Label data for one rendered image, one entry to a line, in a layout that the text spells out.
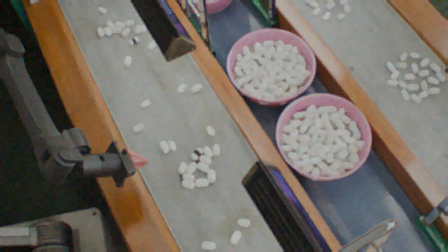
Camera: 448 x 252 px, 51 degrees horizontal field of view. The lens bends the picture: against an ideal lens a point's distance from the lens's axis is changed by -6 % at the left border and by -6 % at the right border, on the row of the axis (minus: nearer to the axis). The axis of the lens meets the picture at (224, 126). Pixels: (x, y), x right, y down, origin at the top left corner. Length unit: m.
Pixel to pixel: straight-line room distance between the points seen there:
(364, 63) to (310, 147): 0.34
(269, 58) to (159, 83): 0.35
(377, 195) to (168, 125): 0.63
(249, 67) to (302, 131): 0.28
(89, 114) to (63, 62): 0.23
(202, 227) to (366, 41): 0.78
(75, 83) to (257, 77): 0.56
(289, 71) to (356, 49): 0.23
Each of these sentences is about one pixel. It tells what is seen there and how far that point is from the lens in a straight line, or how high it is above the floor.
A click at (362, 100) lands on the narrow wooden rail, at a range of 1.48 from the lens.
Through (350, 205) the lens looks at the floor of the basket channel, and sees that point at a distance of 1.43.
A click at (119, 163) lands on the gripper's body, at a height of 0.93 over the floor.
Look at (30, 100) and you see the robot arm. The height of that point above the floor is 1.04.
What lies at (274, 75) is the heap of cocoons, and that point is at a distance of 1.52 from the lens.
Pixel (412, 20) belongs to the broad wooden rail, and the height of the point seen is 0.77.
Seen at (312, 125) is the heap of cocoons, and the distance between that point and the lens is 1.46.
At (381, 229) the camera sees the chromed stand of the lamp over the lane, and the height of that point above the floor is 1.12.
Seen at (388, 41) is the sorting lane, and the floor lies 0.74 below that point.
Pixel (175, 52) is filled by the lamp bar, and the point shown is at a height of 1.07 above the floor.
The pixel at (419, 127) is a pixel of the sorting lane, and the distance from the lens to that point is 1.51.
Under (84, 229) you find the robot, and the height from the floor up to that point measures 0.47.
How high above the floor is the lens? 2.00
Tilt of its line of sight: 61 degrees down
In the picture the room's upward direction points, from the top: 6 degrees counter-clockwise
